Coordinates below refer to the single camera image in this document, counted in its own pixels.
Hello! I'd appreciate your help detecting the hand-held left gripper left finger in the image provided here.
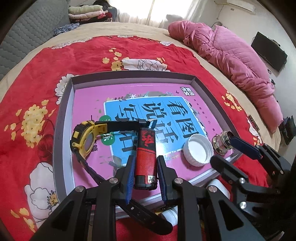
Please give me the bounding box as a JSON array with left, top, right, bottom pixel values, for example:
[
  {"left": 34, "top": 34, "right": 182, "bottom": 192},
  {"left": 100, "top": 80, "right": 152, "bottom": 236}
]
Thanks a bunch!
[{"left": 30, "top": 155, "right": 137, "bottom": 241}]

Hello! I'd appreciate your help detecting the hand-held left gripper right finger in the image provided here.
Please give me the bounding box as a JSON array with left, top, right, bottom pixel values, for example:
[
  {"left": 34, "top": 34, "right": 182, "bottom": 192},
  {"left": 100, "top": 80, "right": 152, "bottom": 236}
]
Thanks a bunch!
[{"left": 157, "top": 156, "right": 266, "bottom": 241}]

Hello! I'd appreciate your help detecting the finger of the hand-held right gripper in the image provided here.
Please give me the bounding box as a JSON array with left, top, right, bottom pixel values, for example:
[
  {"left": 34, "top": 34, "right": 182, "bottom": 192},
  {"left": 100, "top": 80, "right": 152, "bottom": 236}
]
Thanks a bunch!
[
  {"left": 231, "top": 137, "right": 292, "bottom": 177},
  {"left": 210, "top": 154, "right": 281, "bottom": 210}
]

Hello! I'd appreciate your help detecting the red black lighter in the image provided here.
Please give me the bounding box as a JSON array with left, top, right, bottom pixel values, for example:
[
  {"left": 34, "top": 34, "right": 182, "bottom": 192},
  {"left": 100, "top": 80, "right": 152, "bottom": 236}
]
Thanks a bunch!
[{"left": 134, "top": 127, "right": 159, "bottom": 190}]

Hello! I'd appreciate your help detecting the white bottle cap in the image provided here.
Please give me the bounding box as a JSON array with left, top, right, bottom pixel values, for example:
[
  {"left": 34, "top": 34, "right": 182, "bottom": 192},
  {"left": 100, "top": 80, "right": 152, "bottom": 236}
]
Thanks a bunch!
[{"left": 183, "top": 134, "right": 214, "bottom": 167}]

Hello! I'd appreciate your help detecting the yellow black wrist watch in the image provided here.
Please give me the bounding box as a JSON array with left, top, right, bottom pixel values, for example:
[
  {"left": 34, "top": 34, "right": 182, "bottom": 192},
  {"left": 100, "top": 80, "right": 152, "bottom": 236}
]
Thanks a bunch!
[{"left": 70, "top": 120, "right": 173, "bottom": 234}]

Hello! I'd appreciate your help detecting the grey cardboard box pink bottom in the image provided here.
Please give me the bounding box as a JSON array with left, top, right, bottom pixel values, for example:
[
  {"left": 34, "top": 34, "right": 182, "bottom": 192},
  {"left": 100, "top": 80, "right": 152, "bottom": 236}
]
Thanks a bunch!
[{"left": 53, "top": 71, "right": 243, "bottom": 220}]

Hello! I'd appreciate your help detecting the dark bag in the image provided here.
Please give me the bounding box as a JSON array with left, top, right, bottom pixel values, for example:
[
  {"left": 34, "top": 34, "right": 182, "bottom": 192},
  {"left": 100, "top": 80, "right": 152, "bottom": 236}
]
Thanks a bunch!
[{"left": 279, "top": 116, "right": 296, "bottom": 145}]

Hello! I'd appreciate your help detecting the black flat television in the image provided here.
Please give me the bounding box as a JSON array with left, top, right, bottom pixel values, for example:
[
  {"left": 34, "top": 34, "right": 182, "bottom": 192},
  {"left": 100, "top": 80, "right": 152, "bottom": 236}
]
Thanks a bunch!
[{"left": 251, "top": 32, "right": 288, "bottom": 73}]

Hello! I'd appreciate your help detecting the pink quilted duvet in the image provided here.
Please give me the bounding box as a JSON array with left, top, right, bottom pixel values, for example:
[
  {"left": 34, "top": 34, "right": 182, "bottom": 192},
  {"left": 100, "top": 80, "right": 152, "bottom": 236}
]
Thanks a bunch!
[{"left": 168, "top": 20, "right": 284, "bottom": 133}]

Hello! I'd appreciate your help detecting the red floral blanket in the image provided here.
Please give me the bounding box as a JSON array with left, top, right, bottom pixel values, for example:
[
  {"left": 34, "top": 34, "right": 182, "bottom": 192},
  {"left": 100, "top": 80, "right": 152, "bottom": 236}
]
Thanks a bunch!
[{"left": 0, "top": 35, "right": 273, "bottom": 241}]

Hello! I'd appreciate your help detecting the white air conditioner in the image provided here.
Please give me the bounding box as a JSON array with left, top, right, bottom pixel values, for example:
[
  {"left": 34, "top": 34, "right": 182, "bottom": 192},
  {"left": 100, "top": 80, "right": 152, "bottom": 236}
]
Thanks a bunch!
[{"left": 227, "top": 0, "right": 257, "bottom": 15}]

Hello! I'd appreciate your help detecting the pale cushion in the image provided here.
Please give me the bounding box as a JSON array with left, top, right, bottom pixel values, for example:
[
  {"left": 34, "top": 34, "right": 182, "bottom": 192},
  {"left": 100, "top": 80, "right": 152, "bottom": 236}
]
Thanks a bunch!
[{"left": 165, "top": 14, "right": 183, "bottom": 24}]

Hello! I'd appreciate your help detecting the beige bed sheet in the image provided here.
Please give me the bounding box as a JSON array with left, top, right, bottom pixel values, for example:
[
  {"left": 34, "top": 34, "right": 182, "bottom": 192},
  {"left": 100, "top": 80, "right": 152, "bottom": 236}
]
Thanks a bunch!
[{"left": 0, "top": 21, "right": 281, "bottom": 149}]

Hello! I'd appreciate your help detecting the white window curtain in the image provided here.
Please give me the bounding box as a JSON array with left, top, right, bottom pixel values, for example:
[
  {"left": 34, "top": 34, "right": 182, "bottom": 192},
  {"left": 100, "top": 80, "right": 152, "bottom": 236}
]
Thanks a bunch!
[{"left": 116, "top": 0, "right": 222, "bottom": 28}]

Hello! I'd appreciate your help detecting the blue patterned cloth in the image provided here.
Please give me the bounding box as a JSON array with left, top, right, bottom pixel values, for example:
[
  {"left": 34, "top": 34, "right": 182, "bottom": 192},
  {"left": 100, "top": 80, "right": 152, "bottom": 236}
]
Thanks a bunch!
[{"left": 54, "top": 22, "right": 80, "bottom": 36}]

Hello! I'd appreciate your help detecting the stack of folded clothes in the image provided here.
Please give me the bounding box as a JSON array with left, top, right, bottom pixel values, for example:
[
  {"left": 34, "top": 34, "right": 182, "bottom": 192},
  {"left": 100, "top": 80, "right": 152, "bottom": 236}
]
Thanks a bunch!
[{"left": 68, "top": 0, "right": 115, "bottom": 24}]

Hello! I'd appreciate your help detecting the grey quilted sofa back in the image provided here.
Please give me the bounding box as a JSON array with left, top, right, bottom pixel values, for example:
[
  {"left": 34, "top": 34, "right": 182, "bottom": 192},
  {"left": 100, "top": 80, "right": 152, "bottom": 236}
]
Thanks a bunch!
[{"left": 0, "top": 0, "right": 71, "bottom": 79}]

